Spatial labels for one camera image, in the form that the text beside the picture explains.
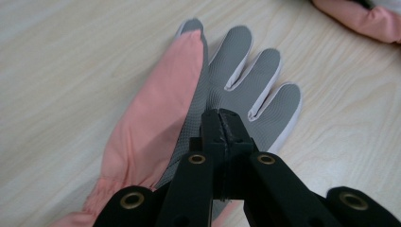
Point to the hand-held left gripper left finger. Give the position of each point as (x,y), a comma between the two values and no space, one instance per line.
(214,135)

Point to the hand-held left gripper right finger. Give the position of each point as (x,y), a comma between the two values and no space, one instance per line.
(236,138)

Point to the pink padded ski glove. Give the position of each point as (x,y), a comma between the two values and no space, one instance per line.
(151,119)
(362,21)

